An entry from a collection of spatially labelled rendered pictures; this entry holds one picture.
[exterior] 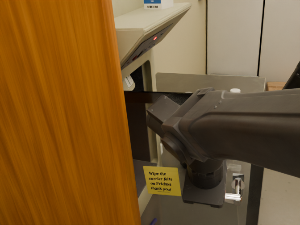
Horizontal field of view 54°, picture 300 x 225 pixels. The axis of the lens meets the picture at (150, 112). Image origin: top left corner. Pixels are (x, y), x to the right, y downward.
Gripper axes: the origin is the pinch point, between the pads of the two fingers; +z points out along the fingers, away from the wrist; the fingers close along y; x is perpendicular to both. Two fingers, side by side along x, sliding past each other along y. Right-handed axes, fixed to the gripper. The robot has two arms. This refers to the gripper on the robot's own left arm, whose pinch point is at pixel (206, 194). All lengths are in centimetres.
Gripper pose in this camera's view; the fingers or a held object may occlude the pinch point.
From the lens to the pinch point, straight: 59.3
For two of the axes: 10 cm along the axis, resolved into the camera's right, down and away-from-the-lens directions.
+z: 1.8, 6.1, 7.7
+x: 9.6, 0.7, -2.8
